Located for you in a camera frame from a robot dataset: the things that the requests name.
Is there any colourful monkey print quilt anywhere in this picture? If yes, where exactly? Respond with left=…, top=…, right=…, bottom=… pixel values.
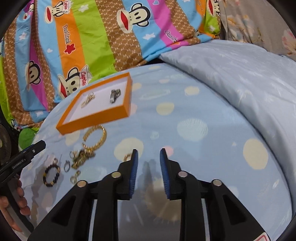
left=1, top=1, right=220, bottom=130

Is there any orange jewelry box tray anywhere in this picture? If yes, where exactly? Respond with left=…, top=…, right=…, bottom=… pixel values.
left=56, top=72, right=132, bottom=135

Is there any black bead bracelet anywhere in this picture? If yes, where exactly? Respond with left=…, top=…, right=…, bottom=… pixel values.
left=42, top=164, right=61, bottom=188

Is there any gold chain bracelet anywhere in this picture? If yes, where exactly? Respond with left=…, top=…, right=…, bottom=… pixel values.
left=70, top=124, right=108, bottom=170

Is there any silver metal watch clasp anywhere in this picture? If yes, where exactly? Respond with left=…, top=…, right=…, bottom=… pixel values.
left=110, top=89, right=121, bottom=104

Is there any green plush toy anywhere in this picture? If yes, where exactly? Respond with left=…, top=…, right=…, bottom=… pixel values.
left=18, top=128, right=39, bottom=151

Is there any person's left hand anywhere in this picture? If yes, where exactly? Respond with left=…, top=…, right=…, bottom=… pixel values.
left=1, top=178, right=34, bottom=233

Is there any pale blue duvet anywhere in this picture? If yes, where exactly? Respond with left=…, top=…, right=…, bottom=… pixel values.
left=161, top=40, right=295, bottom=197

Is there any black electric fan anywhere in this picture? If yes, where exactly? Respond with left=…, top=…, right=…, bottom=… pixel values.
left=0, top=125, right=11, bottom=165

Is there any grey floral bedsheet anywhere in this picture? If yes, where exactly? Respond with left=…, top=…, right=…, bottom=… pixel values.
left=219, top=0, right=295, bottom=60

